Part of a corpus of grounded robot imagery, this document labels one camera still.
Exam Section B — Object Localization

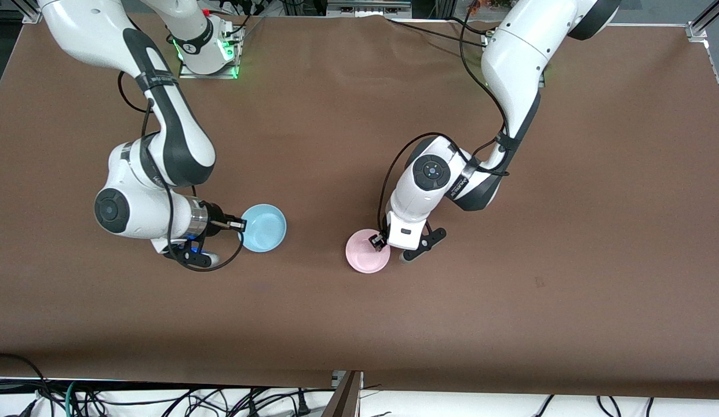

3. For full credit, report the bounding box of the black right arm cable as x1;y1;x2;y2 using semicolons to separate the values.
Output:
117;69;245;273

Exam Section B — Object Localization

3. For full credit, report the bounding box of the black looped floor cable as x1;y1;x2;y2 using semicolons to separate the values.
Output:
0;352;50;417

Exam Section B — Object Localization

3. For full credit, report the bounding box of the black left base cable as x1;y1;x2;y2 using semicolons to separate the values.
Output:
385;16;490;50

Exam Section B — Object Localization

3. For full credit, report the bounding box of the black base cable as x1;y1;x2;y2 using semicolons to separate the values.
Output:
209;0;264;44
385;16;490;50

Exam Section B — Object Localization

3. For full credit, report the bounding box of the blue bowl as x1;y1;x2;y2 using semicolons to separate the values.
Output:
239;204;287;253

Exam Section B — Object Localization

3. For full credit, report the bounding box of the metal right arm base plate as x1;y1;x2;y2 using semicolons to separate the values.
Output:
178;26;239;79

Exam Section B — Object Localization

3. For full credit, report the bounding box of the grey metal control box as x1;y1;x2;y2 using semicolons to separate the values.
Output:
327;0;412;18

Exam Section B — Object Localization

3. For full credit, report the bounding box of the aluminium table frame post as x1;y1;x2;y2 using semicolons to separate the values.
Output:
322;371;364;417

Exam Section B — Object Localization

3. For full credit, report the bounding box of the pink bowl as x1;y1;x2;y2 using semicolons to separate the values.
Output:
345;229;391;274

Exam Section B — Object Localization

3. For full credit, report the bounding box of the black right base cable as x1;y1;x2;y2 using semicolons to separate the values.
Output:
209;0;264;44

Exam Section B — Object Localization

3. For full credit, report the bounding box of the brown table cover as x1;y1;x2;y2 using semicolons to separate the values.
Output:
0;10;719;400

